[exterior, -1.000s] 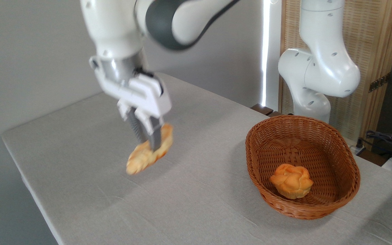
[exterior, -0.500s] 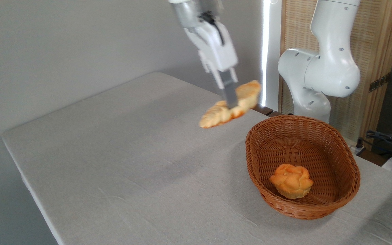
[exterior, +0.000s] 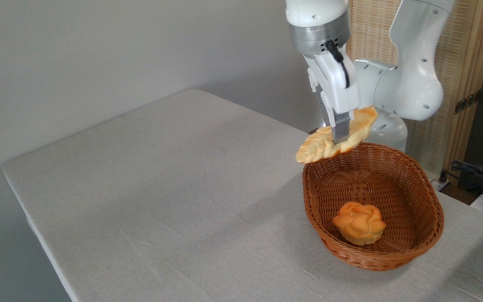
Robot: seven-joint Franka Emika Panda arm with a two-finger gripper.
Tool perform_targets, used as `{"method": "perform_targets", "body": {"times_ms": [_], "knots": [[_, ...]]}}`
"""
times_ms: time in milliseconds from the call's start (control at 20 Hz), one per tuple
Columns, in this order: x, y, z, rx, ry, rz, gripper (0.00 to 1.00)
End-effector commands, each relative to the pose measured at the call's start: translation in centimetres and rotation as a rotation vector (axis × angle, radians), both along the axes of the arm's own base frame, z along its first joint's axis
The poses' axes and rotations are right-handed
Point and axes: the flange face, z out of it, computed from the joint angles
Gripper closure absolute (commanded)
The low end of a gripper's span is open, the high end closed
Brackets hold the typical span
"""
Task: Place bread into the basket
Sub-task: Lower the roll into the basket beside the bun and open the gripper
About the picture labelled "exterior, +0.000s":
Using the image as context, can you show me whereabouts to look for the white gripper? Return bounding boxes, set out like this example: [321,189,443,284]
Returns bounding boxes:
[303,51,361,144]

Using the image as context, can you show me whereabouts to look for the long braided bread loaf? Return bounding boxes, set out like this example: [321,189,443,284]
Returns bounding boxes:
[295,106,379,164]

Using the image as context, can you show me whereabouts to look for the brown oval wicker basket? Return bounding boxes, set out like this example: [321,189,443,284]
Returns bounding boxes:
[302,142,444,271]

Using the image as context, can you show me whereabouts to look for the round knotted bread roll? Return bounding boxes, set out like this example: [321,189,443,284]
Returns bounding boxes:
[332,202,387,246]

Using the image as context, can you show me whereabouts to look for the white power strip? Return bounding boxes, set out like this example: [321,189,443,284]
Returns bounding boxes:
[432,178,452,193]

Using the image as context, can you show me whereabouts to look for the metal screen hinge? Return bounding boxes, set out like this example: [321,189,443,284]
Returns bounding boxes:
[454,91,481,115]

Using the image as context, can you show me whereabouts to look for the grey tablecloth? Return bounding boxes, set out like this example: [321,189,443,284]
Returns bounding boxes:
[2,89,483,302]

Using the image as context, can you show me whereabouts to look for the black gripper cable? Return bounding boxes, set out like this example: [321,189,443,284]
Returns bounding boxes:
[325,40,351,89]

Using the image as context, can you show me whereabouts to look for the black cable bundle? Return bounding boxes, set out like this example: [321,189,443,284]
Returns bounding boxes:
[439,161,483,198]

